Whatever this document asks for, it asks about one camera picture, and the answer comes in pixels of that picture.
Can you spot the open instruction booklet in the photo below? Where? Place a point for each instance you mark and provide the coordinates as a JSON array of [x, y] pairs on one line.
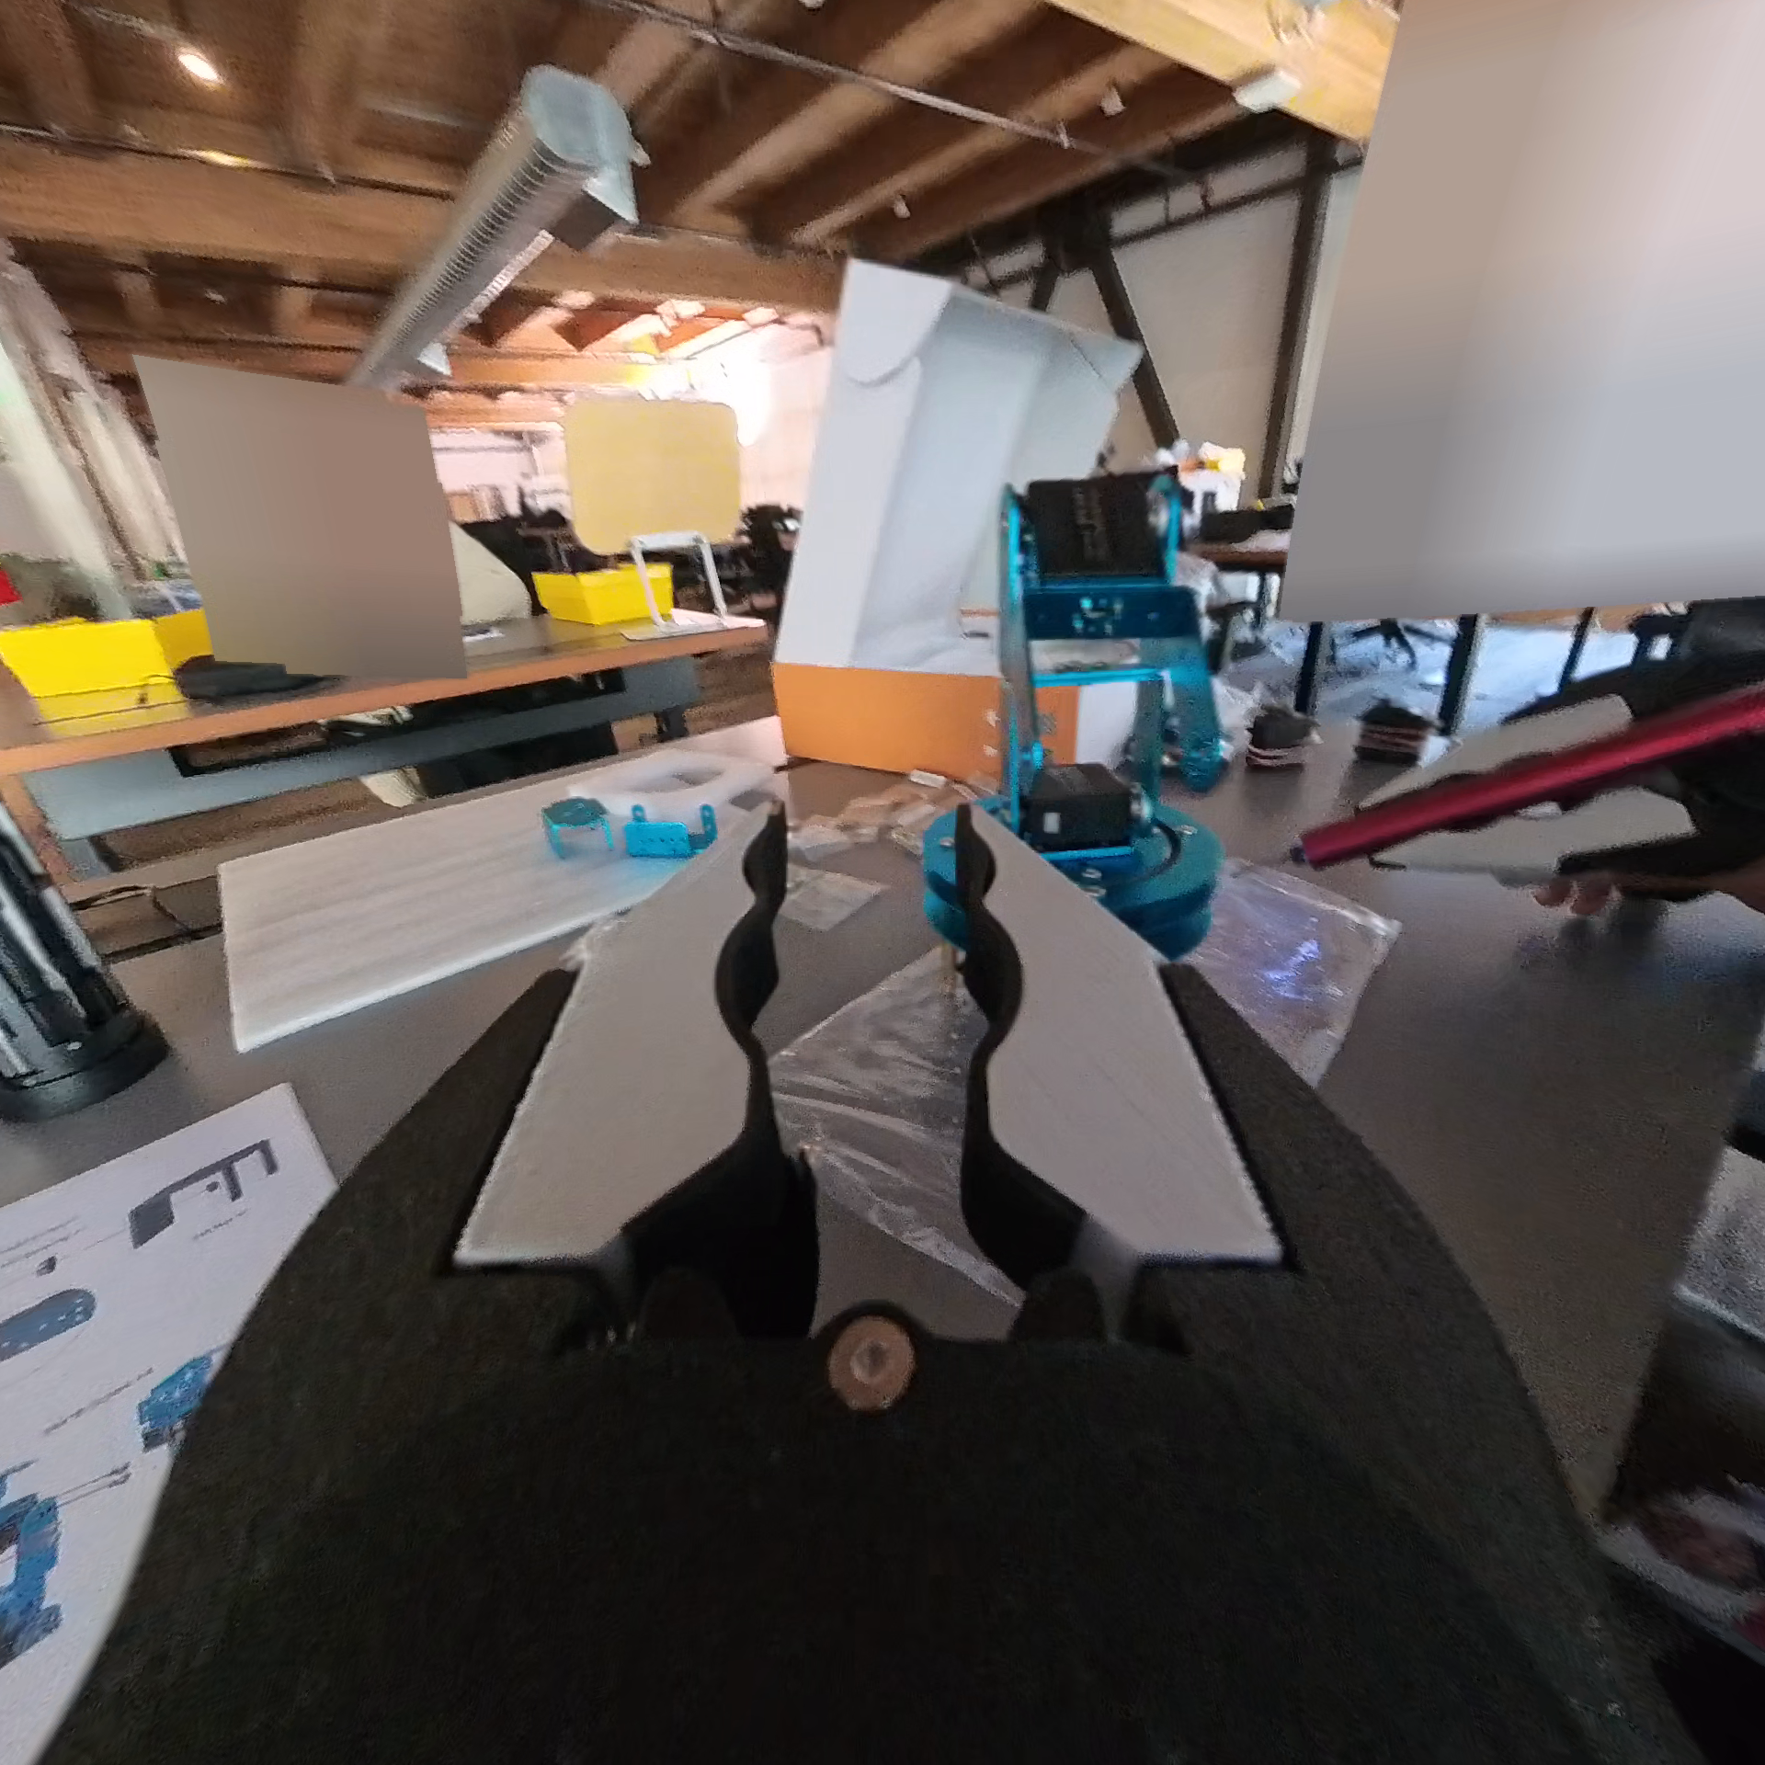
[[125, 1308]]

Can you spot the pile of small hardware bags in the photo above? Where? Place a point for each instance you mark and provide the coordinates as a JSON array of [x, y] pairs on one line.
[[857, 825]]

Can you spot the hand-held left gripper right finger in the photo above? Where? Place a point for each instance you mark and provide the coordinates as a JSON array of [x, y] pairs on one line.
[[1131, 1116]]

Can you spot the person's right hand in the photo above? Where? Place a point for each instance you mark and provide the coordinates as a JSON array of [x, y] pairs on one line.
[[1580, 895]]

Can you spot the pale yellow panel with stand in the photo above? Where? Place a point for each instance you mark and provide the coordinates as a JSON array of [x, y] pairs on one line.
[[656, 474]]

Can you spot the large clear plastic bag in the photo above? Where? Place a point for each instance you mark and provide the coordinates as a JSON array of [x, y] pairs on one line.
[[884, 1103]]

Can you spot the black perforated cylinder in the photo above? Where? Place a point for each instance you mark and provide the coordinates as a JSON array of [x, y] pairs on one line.
[[55, 1006]]

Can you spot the wooden office desk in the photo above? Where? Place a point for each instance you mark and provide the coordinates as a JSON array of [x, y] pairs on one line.
[[414, 689]]

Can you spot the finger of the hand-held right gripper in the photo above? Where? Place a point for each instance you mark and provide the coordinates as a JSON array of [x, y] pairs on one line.
[[1502, 754], [1560, 835]]

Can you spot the white foam sheet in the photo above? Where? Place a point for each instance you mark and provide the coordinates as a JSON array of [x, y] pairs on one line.
[[414, 909]]

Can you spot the white cardboard box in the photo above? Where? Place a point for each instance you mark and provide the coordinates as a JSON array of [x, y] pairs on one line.
[[912, 481]]

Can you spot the red screwdriver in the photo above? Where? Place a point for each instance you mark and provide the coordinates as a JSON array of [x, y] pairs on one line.
[[1516, 786]]

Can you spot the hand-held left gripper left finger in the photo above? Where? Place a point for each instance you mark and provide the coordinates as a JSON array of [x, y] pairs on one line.
[[619, 1103]]

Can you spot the white foam block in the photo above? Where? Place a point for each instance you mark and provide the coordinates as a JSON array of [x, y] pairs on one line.
[[719, 786]]

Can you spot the yellow plastic bin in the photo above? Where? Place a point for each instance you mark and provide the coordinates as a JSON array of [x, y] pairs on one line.
[[82, 657], [601, 592], [187, 638]]

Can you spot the blue toy robot arm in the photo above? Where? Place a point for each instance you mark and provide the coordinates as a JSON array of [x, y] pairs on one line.
[[1092, 825]]

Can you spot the blue metal bracket assembly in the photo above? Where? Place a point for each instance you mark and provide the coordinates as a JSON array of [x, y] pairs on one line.
[[650, 835]]

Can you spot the black pouch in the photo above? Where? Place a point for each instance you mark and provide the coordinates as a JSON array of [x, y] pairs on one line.
[[248, 680]]

